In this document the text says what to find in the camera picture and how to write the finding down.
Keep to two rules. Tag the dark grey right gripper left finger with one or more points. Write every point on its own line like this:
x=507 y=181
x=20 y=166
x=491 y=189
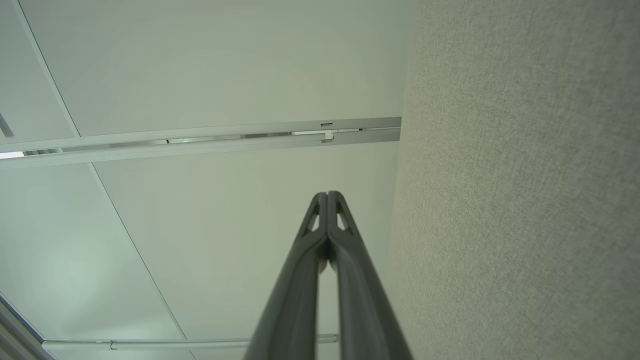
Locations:
x=292 y=310

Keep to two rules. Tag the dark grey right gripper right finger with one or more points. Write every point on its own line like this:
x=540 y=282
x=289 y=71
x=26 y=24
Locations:
x=365 y=320

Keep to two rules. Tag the thin white ceiling rail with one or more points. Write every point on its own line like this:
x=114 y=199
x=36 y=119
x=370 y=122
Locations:
x=150 y=344

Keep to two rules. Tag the white ceiling light rail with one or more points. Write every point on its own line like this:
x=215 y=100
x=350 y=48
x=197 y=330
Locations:
x=200 y=134

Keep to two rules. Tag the grey metal partition frame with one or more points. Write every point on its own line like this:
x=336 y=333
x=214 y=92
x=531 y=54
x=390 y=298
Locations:
x=15 y=332

